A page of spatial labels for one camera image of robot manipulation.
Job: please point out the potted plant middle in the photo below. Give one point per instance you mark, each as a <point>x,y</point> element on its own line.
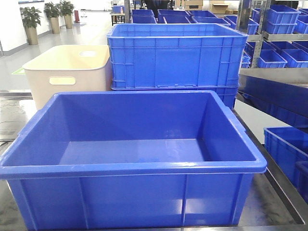
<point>52,12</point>

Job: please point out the potted plant right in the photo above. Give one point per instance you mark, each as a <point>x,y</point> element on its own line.
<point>67,9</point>

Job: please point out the large blue ribbed crate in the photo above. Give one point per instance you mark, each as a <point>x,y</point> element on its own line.
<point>151,56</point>

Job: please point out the beige plastic basket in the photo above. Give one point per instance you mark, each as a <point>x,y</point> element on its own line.
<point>68,68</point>

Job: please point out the potted plant left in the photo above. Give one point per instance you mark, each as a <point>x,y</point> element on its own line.
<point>31,19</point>

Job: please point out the large blue bin front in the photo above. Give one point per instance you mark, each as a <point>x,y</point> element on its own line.
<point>131,159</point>

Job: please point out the blue bin lower right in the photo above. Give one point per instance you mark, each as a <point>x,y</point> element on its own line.
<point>288,147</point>

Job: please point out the cardboard box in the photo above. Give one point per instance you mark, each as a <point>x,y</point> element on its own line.
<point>218,7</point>

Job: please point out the potted plant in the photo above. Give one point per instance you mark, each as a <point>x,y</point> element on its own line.
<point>31,19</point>
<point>67,9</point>
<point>52,12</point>

